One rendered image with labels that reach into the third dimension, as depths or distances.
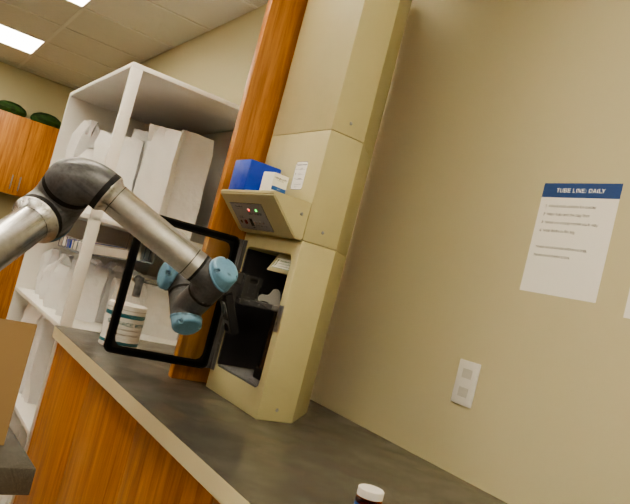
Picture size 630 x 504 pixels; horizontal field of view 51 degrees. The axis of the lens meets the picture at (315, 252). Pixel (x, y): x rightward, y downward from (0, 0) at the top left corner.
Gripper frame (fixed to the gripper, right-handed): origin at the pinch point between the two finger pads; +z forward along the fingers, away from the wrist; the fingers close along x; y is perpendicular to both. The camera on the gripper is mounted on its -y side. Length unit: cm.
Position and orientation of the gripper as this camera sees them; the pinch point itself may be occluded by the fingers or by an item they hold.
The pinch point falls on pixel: (276, 308)
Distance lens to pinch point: 184.8
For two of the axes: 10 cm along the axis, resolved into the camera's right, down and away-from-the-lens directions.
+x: -5.4, -0.9, 8.4
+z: 8.0, 2.4, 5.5
